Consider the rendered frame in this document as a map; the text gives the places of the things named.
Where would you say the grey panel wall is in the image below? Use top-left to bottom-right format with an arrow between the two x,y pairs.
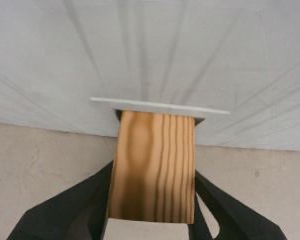
0,0 -> 300,151

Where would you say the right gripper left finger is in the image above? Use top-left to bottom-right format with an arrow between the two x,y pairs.
13,159 -> 114,240

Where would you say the light wooden board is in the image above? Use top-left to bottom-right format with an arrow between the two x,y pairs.
106,110 -> 195,224

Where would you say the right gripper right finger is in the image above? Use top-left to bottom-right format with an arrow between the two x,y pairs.
187,169 -> 288,240

